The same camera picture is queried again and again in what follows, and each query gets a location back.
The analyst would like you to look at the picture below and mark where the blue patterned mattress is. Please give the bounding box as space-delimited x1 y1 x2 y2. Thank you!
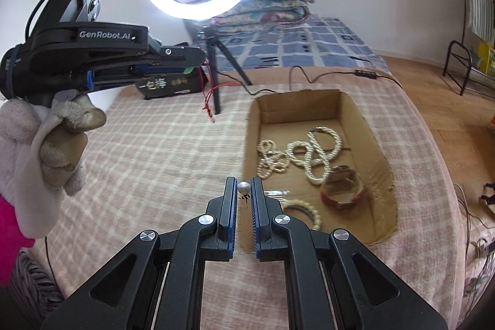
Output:
220 17 389 73

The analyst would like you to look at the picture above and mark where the left white gloved hand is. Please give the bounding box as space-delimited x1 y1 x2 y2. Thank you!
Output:
1 95 106 239

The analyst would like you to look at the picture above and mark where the plaid pink blanket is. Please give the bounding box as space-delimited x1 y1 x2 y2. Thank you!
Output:
33 70 466 328

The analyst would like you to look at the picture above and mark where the black clothes rack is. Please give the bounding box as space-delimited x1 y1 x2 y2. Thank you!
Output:
442 0 494 99

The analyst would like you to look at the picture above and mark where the striped hanging towel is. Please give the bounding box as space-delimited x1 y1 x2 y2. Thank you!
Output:
468 0 494 44

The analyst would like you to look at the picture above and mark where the small black floor tripod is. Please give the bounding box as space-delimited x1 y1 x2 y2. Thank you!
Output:
479 182 495 207

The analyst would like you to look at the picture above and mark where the twisted pearl necklace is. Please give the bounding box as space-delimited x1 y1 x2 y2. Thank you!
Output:
285 126 343 184

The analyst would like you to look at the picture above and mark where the pink sleeve forearm left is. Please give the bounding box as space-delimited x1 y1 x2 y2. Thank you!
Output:
0 197 34 288

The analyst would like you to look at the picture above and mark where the black snack bag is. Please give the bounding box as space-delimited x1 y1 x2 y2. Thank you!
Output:
135 67 208 100

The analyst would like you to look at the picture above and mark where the green pendant red cord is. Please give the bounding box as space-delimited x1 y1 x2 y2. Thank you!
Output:
184 60 237 124

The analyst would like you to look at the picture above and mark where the small pearl earring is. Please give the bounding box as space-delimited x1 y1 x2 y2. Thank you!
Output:
237 181 251 203

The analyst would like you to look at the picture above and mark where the cardboard box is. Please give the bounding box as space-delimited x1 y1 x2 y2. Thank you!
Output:
243 90 398 246

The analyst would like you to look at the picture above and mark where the folded floral quilt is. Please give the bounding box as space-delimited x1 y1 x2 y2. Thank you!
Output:
208 0 315 33

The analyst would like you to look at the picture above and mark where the yellow box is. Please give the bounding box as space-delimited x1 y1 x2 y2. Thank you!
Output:
477 40 495 77

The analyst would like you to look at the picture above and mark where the black tripod stand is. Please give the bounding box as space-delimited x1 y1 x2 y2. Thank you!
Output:
196 26 253 115

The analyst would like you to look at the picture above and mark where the black light cable with remote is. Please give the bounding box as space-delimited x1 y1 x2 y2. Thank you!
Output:
215 65 405 99

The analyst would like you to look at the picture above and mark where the cream bead bracelet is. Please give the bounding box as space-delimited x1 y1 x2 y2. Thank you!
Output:
279 198 323 231

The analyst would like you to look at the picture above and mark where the brown leather watch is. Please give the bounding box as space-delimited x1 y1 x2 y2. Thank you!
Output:
320 165 365 210

